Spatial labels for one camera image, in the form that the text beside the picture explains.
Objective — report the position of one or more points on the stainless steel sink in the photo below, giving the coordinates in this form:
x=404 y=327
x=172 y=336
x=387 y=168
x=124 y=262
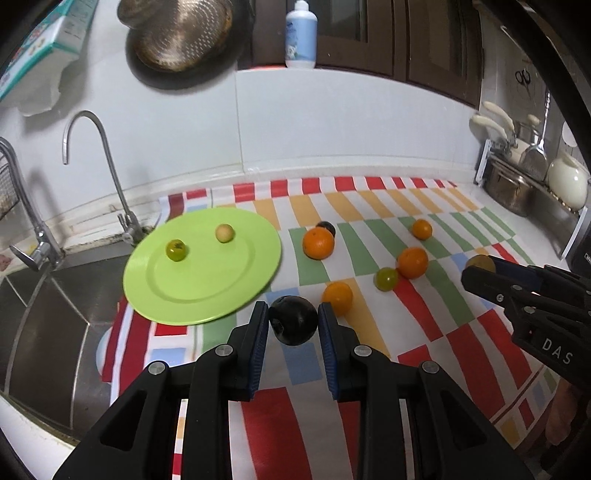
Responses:
x=54 y=327

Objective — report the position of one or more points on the metal dish rack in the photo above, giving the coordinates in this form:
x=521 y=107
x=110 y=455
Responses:
x=563 y=225

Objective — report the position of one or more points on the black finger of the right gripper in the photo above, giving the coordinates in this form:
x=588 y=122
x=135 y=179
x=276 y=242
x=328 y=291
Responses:
x=500 y=290
x=543 y=280

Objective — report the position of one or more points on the cream handled knife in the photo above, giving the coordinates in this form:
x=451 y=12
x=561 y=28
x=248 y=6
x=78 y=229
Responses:
x=489 y=123
x=497 y=110

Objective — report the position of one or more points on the cream handled knife upper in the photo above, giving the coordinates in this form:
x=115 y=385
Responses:
x=497 y=110

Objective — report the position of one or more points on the large chrome sink faucet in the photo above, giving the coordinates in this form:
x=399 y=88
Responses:
x=47 y=249

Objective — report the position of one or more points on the person right hand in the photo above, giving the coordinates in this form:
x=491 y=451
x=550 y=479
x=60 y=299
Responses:
x=567 y=401

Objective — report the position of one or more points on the steel pot on rack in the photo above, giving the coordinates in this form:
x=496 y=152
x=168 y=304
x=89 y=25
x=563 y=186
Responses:
x=511 y=188

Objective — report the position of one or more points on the green plum fruit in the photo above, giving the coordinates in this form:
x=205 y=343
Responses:
x=386 y=279
x=176 y=250

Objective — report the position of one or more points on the cream handled knife lower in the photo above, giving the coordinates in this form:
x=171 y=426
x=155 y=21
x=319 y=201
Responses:
x=489 y=123

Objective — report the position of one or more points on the wire sink basket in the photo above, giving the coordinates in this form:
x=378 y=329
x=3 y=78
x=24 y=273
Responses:
x=8 y=196

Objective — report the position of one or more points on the steel spatula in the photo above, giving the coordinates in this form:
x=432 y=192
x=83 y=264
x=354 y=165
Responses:
x=534 y=159

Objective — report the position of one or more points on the colourful checked tablecloth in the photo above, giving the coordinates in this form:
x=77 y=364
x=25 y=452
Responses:
x=293 y=429

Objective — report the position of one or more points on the brass perforated strainer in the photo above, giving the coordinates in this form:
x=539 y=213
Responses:
x=181 y=33

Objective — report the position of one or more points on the white blue soap bottle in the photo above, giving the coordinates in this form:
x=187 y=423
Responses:
x=300 y=47

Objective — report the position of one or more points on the brown kiwi fruit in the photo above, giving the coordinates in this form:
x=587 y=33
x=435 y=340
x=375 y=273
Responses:
x=224 y=233
x=482 y=261

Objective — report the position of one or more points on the dark plum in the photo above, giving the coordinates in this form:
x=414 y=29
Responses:
x=294 y=320
x=327 y=226

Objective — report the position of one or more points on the small orange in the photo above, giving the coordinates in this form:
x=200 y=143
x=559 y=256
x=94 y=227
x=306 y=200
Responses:
x=422 y=229

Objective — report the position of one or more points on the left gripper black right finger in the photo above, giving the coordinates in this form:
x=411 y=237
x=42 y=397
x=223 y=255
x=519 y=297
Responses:
x=415 y=422

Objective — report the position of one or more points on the large orange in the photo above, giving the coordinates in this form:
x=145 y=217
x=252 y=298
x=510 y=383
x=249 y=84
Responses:
x=413 y=262

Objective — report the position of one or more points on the small brass ladle pot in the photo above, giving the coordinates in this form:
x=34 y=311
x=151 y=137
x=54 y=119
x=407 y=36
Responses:
x=134 y=13

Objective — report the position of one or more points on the teal tissue box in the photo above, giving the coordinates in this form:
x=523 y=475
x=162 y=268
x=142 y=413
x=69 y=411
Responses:
x=31 y=81

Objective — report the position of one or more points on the lime green plate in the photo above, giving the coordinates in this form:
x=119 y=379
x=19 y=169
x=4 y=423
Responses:
x=214 y=279

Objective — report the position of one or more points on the black hanging frying pan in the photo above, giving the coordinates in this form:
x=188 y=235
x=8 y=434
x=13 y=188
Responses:
x=214 y=63

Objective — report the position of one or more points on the black scissors on wall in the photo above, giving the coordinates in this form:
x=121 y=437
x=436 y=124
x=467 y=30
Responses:
x=523 y=78

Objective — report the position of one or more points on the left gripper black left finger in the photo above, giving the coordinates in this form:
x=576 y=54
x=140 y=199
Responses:
x=135 y=437

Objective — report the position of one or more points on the dark wooden window frame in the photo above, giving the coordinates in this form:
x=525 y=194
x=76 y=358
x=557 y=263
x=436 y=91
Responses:
x=436 y=45

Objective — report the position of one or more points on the cream ceramic teapot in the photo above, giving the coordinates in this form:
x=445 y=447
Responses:
x=568 y=179

